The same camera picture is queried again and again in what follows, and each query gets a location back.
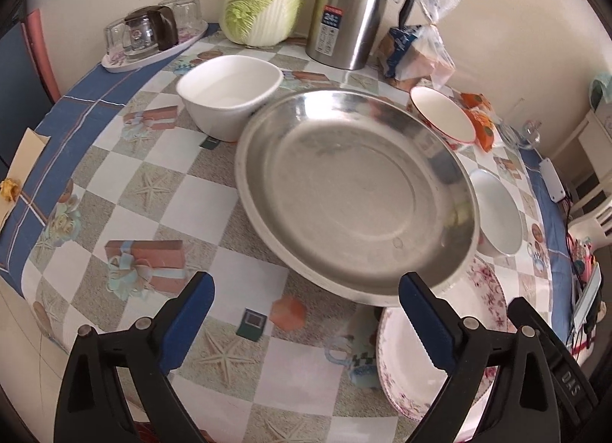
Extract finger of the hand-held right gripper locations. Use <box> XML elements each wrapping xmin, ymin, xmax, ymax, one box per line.
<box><xmin>507</xmin><ymin>297</ymin><xmax>563</xmax><ymax>368</ymax></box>

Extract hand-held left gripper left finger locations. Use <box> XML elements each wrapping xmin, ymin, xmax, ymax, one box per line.
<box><xmin>54</xmin><ymin>271</ymin><xmax>216</xmax><ymax>443</ymax></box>

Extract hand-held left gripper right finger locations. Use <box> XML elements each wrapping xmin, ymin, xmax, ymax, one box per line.
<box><xmin>398</xmin><ymin>271</ymin><xmax>562</xmax><ymax>443</ymax></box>

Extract pink floral plate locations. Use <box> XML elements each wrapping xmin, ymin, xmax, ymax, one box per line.
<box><xmin>376</xmin><ymin>254</ymin><xmax>508</xmax><ymax>422</ymax></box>

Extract small white round bowl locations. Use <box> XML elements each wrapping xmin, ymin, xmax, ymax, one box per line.
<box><xmin>469</xmin><ymin>169</ymin><xmax>523</xmax><ymax>257</ymax></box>

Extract large stainless steel basin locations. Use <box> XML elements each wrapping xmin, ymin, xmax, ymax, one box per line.
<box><xmin>235</xmin><ymin>88</ymin><xmax>480</xmax><ymax>307</ymax></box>

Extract red-rimmed white bowl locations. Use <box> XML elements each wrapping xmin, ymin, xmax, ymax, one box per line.
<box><xmin>409</xmin><ymin>86</ymin><xmax>478</xmax><ymax>153</ymax></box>

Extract white square bowl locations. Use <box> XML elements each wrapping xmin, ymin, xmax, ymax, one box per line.
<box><xmin>176</xmin><ymin>55</ymin><xmax>284</xmax><ymax>143</ymax></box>

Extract pink cluttered small items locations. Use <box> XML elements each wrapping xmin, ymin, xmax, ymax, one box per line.
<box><xmin>568</xmin><ymin>233</ymin><xmax>604</xmax><ymax>346</ymax></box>

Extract checked printed tablecloth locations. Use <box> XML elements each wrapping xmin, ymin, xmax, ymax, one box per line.
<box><xmin>0</xmin><ymin>23</ymin><xmax>575</xmax><ymax>443</ymax></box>

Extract white plastic chair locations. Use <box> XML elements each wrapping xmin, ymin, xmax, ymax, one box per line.
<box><xmin>566</xmin><ymin>111</ymin><xmax>612</xmax><ymax>253</ymax></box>

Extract white power adapter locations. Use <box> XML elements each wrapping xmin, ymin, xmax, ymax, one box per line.
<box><xmin>539</xmin><ymin>159</ymin><xmax>567</xmax><ymax>202</ymax></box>

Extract clear glass cup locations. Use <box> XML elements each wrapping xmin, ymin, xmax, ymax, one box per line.
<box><xmin>497</xmin><ymin>99</ymin><xmax>543</xmax><ymax>150</ymax></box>

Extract orange snack packet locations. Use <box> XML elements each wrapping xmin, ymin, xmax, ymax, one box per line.
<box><xmin>467</xmin><ymin>109</ymin><xmax>498</xmax><ymax>153</ymax></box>
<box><xmin>460</xmin><ymin>93</ymin><xmax>493</xmax><ymax>112</ymax></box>

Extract beige paper sheet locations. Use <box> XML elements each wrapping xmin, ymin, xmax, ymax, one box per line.
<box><xmin>0</xmin><ymin>127</ymin><xmax>51</xmax><ymax>229</ymax></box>

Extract teal round object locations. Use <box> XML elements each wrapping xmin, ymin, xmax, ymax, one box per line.
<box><xmin>589</xmin><ymin>73</ymin><xmax>612</xmax><ymax>112</ymax></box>

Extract bagged sliced bread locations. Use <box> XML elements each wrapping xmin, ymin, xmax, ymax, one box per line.
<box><xmin>378</xmin><ymin>0</ymin><xmax>468</xmax><ymax>90</ymax></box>

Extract white oval floral tray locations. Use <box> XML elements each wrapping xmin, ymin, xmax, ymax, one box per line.
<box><xmin>102</xmin><ymin>20</ymin><xmax>209</xmax><ymax>73</ymax></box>

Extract dark blue cabinet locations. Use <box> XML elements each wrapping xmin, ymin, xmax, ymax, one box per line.
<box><xmin>0</xmin><ymin>23</ymin><xmax>53</xmax><ymax>167</ymax></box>

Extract red chair back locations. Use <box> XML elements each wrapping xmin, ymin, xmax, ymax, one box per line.
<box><xmin>26</xmin><ymin>8</ymin><xmax>60</xmax><ymax>102</ymax></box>

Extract stainless steel thermos jug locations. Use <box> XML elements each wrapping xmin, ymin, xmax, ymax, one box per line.
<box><xmin>305</xmin><ymin>0</ymin><xmax>420</xmax><ymax>71</ymax></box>

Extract glass teapot brown handle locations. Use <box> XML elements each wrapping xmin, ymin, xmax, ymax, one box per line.
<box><xmin>123</xmin><ymin>6</ymin><xmax>180</xmax><ymax>59</ymax></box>

